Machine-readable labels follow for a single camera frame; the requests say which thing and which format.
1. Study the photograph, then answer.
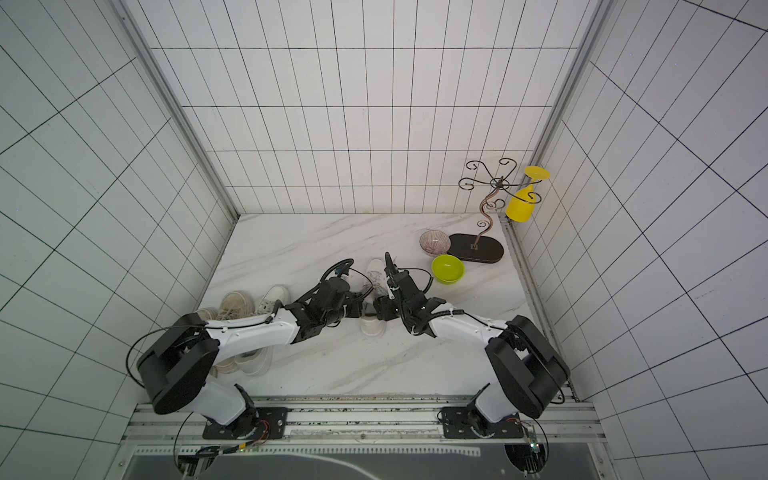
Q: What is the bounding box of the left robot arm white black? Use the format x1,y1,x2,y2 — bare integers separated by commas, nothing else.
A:
136,259,375,431

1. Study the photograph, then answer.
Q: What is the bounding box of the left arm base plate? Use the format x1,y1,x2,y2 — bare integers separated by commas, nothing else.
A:
202,407,289,441

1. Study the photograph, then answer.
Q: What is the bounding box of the lime green plastic bowl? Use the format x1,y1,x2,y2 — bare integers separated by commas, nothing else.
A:
431,254,465,285

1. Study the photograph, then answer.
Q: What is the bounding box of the black oval stand base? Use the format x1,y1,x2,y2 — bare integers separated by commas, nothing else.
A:
447,233,504,264

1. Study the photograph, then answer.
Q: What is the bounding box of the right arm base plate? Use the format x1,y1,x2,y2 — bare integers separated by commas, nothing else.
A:
437,406,527,440

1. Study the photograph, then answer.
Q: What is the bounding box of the curly metal cup stand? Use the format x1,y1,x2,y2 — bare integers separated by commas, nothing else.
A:
458,157,530,237

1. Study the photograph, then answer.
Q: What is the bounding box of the yellow plastic goblet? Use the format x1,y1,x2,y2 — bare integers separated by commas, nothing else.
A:
505,166,550,223

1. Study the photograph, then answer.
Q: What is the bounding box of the aluminium rail frame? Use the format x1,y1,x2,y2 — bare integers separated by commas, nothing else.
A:
122,396,607,456

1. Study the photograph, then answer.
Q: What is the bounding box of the beige shoe near wall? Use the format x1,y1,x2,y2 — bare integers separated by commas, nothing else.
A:
196,307,219,322

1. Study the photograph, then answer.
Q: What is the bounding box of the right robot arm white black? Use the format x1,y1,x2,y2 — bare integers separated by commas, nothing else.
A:
384,253,570,431

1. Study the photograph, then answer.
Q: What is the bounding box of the pink marbled bowl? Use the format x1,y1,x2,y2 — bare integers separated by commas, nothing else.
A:
419,230,451,257

